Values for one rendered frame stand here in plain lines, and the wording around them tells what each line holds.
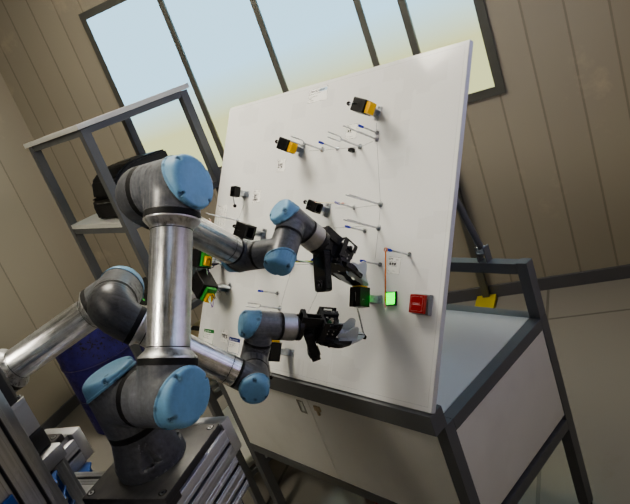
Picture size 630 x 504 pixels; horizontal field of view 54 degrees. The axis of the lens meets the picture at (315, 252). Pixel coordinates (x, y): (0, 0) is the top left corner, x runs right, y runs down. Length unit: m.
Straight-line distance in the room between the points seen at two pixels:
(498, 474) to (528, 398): 0.26
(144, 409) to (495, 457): 1.13
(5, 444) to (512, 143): 3.03
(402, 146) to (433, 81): 0.20
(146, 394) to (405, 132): 1.09
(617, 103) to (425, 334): 2.24
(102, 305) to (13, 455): 0.38
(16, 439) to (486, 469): 1.26
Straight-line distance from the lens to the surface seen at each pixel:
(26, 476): 1.38
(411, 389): 1.74
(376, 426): 1.97
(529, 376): 2.10
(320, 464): 2.40
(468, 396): 1.84
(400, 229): 1.81
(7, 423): 1.35
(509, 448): 2.06
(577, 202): 3.82
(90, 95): 4.73
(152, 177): 1.28
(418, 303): 1.69
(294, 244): 1.56
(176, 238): 1.25
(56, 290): 5.00
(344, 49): 3.76
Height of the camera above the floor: 1.85
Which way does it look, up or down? 18 degrees down
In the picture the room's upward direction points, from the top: 21 degrees counter-clockwise
